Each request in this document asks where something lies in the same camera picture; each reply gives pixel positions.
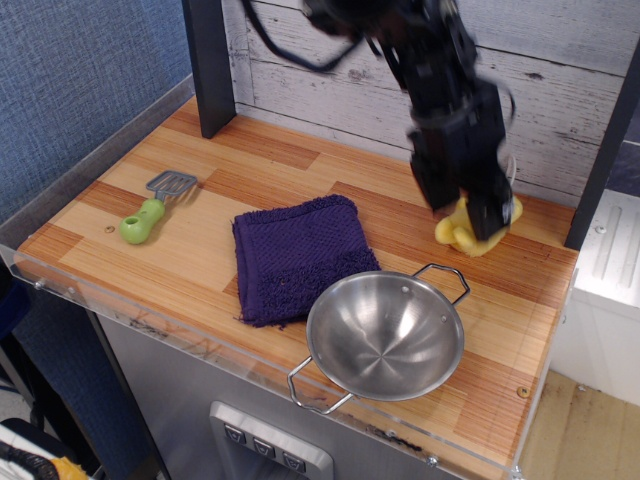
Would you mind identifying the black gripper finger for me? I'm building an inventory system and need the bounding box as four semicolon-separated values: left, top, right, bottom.
410;157;460;211
467;185;513;241

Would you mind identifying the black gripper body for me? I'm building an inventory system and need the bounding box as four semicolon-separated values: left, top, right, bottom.
409;82;510;194

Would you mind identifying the yellow plush duck toy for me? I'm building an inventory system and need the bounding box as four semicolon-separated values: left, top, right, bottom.
434;190;511;258

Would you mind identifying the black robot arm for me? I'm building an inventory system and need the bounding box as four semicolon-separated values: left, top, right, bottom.
303;1;513;241

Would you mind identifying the purple folded towel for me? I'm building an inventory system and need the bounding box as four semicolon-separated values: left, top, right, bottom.
232;194;380;327

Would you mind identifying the white side counter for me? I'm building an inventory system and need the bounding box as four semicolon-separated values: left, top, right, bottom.
550;190;639;405

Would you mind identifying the silver button control panel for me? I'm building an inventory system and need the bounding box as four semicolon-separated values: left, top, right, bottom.
209;401;334;479

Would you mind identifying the clear acrylic edge guard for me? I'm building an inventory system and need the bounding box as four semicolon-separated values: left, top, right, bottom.
2;235;577;479

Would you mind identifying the yellow object at corner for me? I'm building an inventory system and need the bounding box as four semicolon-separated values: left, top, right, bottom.
50;457;93;480

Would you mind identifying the dark right frame post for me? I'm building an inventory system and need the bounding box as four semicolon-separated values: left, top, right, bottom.
564;42;639;250

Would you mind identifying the dark frame post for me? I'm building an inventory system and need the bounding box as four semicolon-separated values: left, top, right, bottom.
564;42;639;250
182;0;236;139

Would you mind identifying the silver metal bowl with handles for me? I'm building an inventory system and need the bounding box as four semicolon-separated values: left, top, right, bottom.
287;271;465;415

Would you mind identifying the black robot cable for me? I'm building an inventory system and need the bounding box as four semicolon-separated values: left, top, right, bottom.
240;0;364;74

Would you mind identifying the dark left frame post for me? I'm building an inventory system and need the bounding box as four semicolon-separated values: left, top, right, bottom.
182;0;236;139

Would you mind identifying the green handled toy spatula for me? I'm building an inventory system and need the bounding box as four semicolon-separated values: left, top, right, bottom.
119;170;197;245

